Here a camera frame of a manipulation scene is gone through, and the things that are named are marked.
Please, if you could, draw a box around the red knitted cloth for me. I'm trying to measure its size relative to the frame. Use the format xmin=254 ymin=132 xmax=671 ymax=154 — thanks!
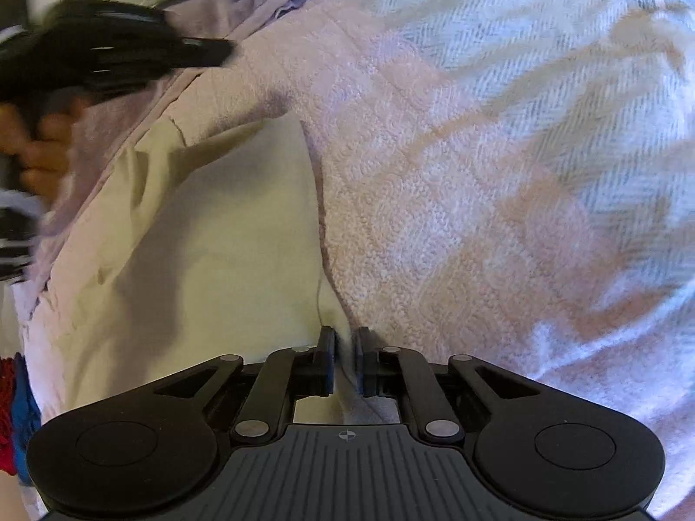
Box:
xmin=0 ymin=357 xmax=18 ymax=475

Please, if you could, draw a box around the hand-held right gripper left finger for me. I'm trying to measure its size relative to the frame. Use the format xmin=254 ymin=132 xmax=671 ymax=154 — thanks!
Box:
xmin=153 ymin=326 xmax=338 ymax=444

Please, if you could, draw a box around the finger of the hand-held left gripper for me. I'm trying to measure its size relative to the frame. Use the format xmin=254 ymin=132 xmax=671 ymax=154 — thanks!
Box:
xmin=163 ymin=37 xmax=235 ymax=67

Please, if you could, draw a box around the pink textured blanket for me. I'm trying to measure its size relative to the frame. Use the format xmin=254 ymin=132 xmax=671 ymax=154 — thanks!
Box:
xmin=11 ymin=0 xmax=695 ymax=500

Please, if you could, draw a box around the person's left hand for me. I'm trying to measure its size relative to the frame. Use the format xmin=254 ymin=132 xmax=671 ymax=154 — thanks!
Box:
xmin=0 ymin=99 xmax=90 ymax=199

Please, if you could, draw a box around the cream garment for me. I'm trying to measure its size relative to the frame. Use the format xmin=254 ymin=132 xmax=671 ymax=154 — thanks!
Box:
xmin=54 ymin=116 xmax=354 ymax=427

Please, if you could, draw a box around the blue cloth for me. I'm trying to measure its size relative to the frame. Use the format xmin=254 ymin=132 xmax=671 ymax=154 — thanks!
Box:
xmin=12 ymin=353 xmax=44 ymax=486

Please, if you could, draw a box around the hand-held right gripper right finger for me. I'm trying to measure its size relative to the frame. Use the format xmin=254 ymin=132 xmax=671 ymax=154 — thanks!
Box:
xmin=354 ymin=326 xmax=539 ymax=444

